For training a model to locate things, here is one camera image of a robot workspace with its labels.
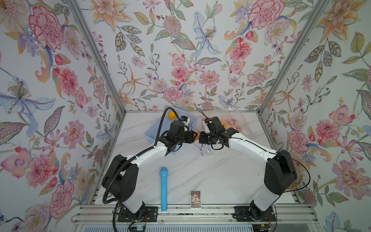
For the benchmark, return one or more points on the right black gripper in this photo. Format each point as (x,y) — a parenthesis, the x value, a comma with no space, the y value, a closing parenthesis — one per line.
(202,138)

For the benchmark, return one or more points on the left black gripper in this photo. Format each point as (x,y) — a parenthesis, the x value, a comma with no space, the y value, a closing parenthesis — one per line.
(191,139)

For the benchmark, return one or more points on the clear blue zip-top bag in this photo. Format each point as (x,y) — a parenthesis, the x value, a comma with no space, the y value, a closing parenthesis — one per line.
(205,149)

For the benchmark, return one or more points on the yellow peach top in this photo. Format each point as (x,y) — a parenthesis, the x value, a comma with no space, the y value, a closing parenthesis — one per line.
(172,115)

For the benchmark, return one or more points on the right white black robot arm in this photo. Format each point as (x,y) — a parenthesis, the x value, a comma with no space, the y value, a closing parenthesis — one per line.
(280,172)

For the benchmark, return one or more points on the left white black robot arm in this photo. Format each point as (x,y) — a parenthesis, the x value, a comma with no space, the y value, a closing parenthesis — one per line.
(120,179)

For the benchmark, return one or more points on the blue perforated plastic basket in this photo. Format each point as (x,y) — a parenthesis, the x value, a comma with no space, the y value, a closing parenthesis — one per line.
(151,133)

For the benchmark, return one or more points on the light blue toy microphone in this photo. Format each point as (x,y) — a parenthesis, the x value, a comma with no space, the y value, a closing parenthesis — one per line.
(164,188)

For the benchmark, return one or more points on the small purple card box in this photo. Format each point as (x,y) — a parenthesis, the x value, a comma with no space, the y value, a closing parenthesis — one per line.
(195,199)

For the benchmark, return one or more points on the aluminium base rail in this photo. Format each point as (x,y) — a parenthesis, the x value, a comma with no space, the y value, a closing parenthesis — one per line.
(208,214)

